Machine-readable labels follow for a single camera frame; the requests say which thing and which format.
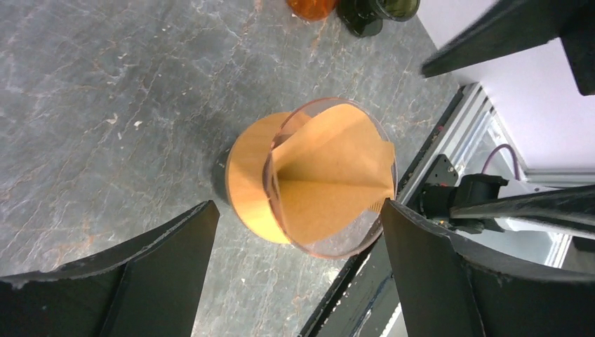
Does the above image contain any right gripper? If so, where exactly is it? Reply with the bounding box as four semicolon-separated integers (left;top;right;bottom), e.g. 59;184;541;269
417;174;594;239

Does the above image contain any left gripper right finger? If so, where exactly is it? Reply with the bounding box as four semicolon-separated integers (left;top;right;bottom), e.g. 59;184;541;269
381;200;594;336

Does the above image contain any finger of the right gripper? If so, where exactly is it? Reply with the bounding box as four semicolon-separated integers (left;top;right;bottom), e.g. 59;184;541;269
421;1;594;79

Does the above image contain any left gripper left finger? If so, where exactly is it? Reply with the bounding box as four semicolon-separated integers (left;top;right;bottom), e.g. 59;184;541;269
1;201;220;336

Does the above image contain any wooden dripper collar ring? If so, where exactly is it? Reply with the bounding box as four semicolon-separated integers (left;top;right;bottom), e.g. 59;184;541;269
225;112;294;245

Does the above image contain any dark green ceramic dripper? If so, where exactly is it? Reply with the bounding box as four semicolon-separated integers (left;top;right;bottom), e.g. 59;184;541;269
336;0;420;38

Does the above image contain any brown paper coffee filter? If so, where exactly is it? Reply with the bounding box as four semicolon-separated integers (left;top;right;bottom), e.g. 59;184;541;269
272;103;395;246

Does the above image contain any clear glass dripper cone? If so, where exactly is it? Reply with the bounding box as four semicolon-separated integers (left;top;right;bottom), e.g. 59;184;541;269
262;98;397;258

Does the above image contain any orange liquid glass beaker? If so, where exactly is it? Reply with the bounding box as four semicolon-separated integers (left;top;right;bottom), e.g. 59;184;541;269
286;0;338;21

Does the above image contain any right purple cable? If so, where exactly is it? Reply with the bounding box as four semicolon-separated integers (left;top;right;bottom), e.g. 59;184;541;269
481;143;521;181

